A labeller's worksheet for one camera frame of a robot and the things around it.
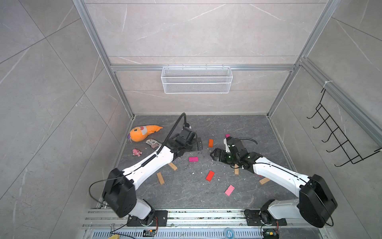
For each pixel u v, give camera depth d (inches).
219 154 29.5
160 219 28.8
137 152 37.5
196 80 39.7
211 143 40.4
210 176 34.7
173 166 35.6
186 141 24.1
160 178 33.8
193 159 37.5
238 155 25.0
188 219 29.4
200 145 29.0
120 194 16.3
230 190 32.3
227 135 42.3
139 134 38.7
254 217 28.9
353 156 22.9
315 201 16.0
